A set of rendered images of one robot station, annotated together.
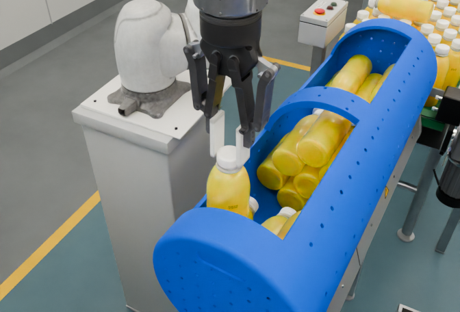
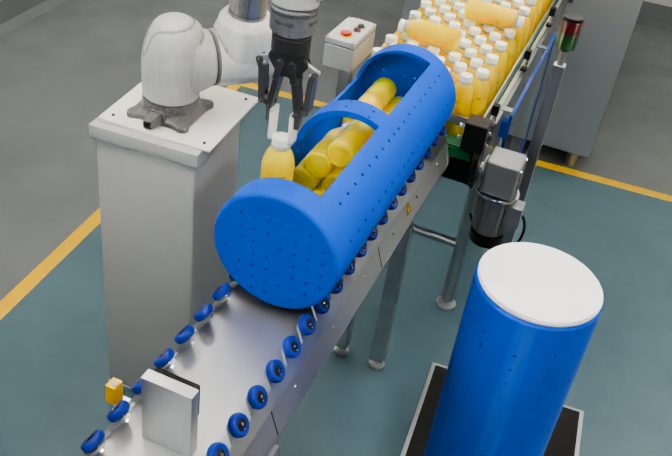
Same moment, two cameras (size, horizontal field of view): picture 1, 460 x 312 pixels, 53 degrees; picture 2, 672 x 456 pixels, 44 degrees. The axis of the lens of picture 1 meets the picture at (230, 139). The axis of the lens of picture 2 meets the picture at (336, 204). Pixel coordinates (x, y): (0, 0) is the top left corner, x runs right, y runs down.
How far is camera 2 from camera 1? 1.03 m
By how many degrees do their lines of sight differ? 11
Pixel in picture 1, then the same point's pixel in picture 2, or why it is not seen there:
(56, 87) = not seen: outside the picture
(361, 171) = (379, 163)
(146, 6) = (179, 20)
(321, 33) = (347, 56)
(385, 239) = (422, 307)
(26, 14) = not seen: outside the picture
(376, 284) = (410, 353)
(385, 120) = (401, 129)
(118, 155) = (136, 173)
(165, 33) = (198, 47)
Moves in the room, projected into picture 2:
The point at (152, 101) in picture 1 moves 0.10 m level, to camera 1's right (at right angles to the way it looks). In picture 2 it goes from (177, 116) to (215, 117)
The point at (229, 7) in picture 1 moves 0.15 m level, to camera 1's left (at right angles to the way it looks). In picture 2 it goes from (294, 33) to (211, 28)
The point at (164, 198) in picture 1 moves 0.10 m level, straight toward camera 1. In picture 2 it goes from (184, 220) to (191, 243)
